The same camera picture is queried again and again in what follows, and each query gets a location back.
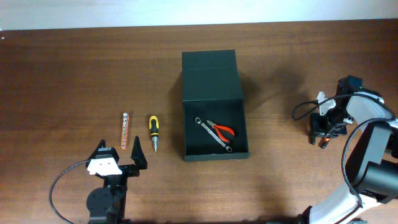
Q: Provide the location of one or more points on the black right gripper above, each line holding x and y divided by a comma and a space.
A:
316, 129

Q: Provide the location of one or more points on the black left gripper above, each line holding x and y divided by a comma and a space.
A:
140, 161

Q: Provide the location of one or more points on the orange black long-nose pliers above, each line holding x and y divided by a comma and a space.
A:
325, 142

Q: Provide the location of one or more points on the orange socket rail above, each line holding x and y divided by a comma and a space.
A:
124, 132

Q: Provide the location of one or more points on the yellow black screwdriver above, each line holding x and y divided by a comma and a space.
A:
154, 131

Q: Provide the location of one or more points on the silver ring wrench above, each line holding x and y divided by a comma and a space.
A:
213, 135

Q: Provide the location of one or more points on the small orange pliers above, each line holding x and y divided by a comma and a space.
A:
219, 129

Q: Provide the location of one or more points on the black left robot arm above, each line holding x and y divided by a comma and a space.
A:
107, 204

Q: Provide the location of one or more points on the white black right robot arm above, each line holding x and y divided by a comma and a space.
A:
369, 180

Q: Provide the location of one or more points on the black open box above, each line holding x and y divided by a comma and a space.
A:
211, 90

